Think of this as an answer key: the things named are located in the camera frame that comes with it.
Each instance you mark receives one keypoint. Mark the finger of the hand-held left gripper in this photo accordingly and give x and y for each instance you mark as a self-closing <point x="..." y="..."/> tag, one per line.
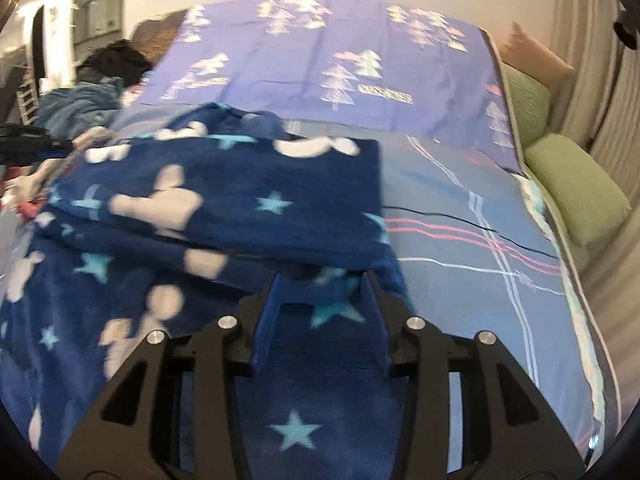
<point x="56" y="147"/>

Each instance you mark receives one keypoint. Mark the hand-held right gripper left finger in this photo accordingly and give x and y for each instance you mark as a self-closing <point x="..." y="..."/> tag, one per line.
<point x="267" y="325"/>

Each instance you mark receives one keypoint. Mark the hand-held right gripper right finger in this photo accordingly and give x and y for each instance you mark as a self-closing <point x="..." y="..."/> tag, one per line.
<point x="376" y="325"/>

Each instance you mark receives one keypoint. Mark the navy star print fleece garment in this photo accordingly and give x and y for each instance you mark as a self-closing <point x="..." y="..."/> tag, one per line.
<point x="210" y="220"/>

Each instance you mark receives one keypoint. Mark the pile of light clothes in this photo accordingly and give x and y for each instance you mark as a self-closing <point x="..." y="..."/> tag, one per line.
<point x="30" y="185"/>

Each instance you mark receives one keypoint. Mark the white rack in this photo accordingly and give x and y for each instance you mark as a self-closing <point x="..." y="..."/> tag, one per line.
<point x="27" y="102"/>

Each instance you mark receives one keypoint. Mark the light blue cloth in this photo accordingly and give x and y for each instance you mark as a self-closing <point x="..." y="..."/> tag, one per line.
<point x="80" y="102"/>

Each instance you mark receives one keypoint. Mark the dark cloth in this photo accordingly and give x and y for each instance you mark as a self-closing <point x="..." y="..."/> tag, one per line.
<point x="117" y="60"/>

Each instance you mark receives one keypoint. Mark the striped blue bed sheet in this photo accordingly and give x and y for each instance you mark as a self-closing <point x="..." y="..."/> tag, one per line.
<point x="475" y="240"/>

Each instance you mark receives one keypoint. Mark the brown headboard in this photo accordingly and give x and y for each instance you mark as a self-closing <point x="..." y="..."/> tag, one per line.
<point x="160" y="30"/>

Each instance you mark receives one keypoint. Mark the large green pillow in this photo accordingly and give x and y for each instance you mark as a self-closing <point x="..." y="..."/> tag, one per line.
<point x="575" y="187"/>

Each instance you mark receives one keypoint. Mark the purple tree print quilt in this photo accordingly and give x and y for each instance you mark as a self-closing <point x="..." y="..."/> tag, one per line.
<point x="300" y="70"/>

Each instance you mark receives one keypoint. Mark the small green pillow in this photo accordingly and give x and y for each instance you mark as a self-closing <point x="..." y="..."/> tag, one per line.
<point x="525" y="102"/>

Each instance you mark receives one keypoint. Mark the cream curtain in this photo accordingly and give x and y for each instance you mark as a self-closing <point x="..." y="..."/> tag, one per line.
<point x="600" y="110"/>

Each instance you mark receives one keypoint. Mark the peach pillow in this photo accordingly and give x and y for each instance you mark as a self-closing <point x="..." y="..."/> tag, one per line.
<point x="535" y="52"/>

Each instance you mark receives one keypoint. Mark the black camera stand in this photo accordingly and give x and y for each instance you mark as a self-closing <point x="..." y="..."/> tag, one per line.
<point x="625" y="30"/>

